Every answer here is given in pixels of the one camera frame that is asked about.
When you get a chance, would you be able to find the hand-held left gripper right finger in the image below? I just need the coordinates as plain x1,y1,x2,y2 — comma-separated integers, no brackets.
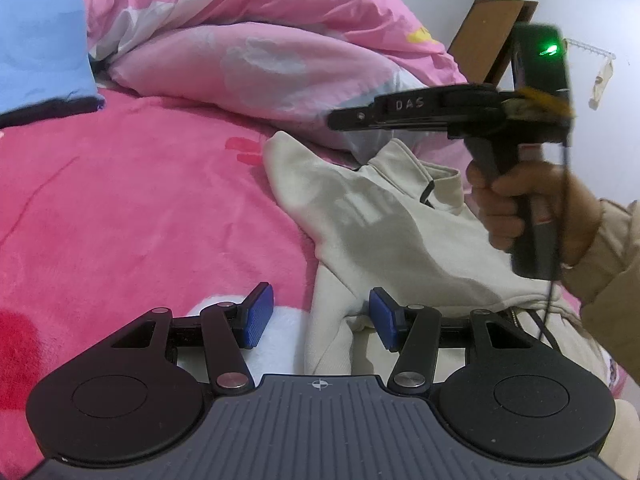
369,287,563,397

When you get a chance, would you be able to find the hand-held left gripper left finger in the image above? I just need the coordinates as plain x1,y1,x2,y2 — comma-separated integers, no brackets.
85,282,274,397

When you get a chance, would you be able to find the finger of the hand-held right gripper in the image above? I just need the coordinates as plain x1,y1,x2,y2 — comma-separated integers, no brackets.
327,101,382,134

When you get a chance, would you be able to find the beige zip jacket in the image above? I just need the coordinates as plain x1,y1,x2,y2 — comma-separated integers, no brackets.
262,130,608,376

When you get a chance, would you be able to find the person's right forearm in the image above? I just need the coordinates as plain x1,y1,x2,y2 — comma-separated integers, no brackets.
560,199,640,376

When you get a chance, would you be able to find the person's right hand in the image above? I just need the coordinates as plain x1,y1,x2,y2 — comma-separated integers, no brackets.
466,160,604,267

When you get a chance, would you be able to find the brown wooden door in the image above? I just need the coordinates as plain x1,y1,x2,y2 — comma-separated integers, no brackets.
447,0,540,86

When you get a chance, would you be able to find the pink printed quilt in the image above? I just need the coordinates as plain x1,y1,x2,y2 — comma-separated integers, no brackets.
80,0,468,161

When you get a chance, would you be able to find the pink floral fleece blanket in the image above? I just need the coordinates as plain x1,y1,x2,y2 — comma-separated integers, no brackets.
0,85,626,466

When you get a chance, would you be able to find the blue folded cloth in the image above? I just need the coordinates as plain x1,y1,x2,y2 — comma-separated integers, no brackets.
0,0,106,128

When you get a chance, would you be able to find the wall hook rail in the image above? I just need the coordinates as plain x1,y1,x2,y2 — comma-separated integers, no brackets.
565,37,617,60

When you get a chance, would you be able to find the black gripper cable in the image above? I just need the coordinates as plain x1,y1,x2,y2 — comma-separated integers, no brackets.
537,145,572,353

